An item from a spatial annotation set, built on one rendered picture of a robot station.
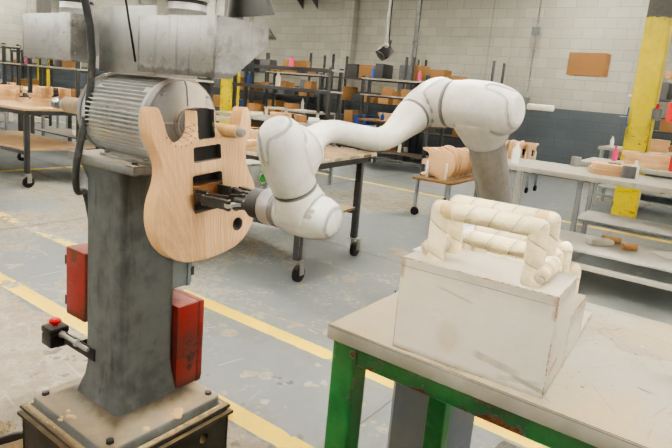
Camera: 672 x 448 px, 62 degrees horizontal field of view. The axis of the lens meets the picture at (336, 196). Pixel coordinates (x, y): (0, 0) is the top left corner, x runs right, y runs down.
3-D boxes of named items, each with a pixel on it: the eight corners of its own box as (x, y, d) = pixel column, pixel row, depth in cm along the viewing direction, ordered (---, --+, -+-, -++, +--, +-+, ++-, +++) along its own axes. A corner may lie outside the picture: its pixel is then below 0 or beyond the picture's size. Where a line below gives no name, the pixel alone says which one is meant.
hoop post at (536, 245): (517, 284, 90) (526, 227, 88) (522, 279, 92) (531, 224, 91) (538, 289, 88) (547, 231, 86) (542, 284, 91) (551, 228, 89)
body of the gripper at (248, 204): (253, 224, 133) (226, 217, 138) (277, 216, 140) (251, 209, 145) (253, 193, 131) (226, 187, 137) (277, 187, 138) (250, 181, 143)
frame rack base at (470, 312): (390, 346, 102) (400, 256, 99) (424, 321, 115) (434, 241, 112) (543, 400, 88) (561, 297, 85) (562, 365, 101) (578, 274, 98)
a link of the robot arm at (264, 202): (295, 223, 137) (277, 218, 140) (295, 187, 135) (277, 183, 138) (270, 232, 130) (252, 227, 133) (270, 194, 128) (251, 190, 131)
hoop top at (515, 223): (427, 217, 97) (429, 198, 97) (434, 214, 100) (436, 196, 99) (545, 241, 87) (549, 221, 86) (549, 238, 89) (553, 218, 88)
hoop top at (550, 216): (445, 211, 104) (448, 194, 104) (452, 208, 107) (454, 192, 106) (557, 233, 93) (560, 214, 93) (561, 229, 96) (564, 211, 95)
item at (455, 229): (440, 251, 105) (447, 202, 104) (447, 247, 108) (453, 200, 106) (457, 254, 104) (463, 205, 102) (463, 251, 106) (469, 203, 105)
